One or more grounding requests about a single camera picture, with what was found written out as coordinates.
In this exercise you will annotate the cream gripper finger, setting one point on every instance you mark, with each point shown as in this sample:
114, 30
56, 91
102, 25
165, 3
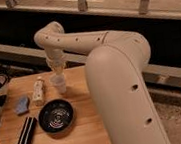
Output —
54, 73
63, 72

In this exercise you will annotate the cream white gripper body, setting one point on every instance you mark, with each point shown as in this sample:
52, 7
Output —
56, 60

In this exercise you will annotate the translucent white ceramic cup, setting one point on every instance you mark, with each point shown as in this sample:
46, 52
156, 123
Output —
58, 81

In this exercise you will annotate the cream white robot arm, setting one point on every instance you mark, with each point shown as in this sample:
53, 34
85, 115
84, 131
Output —
113, 70

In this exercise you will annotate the white squeeze bottle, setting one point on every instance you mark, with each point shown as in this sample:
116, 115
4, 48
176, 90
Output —
38, 92

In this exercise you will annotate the black patterned bowl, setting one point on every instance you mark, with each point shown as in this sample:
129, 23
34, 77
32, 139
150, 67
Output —
56, 116

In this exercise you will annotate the wooden table board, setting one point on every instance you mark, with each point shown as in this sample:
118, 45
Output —
86, 129

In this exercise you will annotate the black white striped box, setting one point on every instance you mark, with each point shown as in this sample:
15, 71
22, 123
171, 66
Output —
27, 131

